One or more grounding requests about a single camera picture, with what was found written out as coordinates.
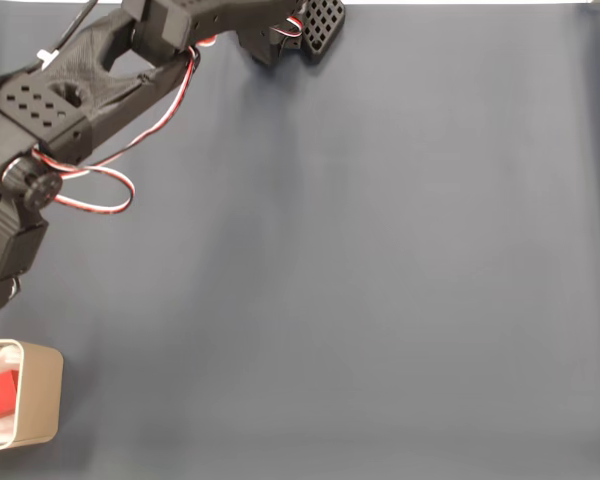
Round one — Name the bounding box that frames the beige square box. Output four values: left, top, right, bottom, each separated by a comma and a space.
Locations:
0, 337, 65, 451

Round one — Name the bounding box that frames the blue-grey mat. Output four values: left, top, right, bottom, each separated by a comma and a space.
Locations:
0, 3, 600, 480

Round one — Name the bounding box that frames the long red white servo cable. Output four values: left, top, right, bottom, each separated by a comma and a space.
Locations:
29, 44, 202, 215

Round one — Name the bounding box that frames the black camera cable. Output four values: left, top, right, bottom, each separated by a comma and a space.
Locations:
54, 0, 100, 55

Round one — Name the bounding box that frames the red white base cable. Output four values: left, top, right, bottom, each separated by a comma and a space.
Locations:
272, 14, 305, 40

